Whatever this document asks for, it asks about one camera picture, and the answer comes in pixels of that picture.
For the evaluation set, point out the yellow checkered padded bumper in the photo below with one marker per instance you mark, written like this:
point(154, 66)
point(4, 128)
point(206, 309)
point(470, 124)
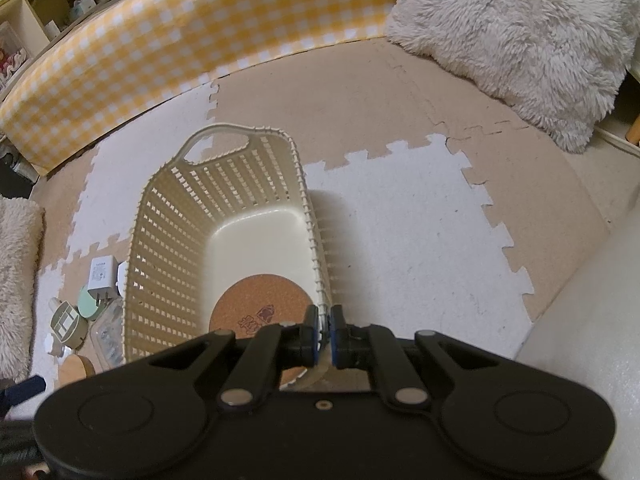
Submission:
point(200, 20)

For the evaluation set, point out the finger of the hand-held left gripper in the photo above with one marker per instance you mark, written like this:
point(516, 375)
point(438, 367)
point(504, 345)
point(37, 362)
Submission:
point(30, 385)

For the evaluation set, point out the fluffy cream rug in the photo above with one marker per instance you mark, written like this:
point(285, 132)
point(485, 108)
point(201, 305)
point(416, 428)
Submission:
point(15, 270)

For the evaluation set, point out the grey compartment tray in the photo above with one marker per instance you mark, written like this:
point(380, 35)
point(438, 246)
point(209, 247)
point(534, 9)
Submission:
point(75, 332)

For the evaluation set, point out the clear plastic box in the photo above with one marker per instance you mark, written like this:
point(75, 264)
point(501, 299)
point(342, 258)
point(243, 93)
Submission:
point(107, 335)

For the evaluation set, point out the mint green round case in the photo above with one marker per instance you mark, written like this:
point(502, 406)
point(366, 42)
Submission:
point(87, 306)

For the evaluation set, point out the white charger adapter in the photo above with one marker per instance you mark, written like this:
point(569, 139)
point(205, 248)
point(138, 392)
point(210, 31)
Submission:
point(101, 275)

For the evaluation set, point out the round cork coaster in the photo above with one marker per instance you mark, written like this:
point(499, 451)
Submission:
point(260, 300)

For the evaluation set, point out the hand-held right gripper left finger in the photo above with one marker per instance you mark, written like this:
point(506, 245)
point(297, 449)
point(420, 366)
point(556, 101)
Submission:
point(314, 345)

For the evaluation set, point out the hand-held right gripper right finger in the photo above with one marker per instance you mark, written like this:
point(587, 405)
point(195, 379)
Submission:
point(334, 347)

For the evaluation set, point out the round wooden lid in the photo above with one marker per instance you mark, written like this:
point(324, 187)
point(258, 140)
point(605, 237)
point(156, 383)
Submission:
point(75, 370)

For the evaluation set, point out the fluffy white cushion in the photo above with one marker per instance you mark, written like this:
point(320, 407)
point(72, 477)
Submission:
point(515, 35)

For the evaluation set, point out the tan foam puzzle mat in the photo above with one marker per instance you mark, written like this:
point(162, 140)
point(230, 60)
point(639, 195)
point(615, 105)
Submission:
point(540, 185)
point(325, 95)

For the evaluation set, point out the white plastic piece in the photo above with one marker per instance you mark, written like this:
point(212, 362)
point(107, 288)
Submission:
point(122, 280)

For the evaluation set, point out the cream plastic lattice basket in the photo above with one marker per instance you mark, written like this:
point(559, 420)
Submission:
point(165, 240)

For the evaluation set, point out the wooden shelf unit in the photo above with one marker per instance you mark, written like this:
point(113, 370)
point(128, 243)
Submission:
point(25, 25)

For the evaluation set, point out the white foam puzzle mat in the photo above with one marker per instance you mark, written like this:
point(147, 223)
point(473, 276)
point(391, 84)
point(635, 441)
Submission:
point(115, 160)
point(415, 240)

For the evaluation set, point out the wooden furniture leg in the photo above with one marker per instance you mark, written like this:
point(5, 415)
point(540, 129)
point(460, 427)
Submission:
point(634, 132)

